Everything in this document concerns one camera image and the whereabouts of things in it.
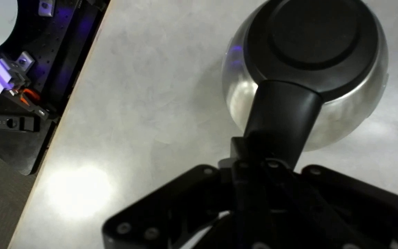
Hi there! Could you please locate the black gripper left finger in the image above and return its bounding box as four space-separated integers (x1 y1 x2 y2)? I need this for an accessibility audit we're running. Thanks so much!
100 138 267 249

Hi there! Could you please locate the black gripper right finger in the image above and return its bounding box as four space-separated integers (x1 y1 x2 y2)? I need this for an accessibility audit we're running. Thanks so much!
265 158 398 249

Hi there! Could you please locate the stainless steel electric kettle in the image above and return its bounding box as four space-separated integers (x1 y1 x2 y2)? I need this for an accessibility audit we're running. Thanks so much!
220 0 389 172

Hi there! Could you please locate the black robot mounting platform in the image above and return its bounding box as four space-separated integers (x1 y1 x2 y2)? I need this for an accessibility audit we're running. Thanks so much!
0 0 111 178

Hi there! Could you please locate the orange cable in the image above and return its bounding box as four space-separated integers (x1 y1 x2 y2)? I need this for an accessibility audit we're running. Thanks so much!
19 89 42 107

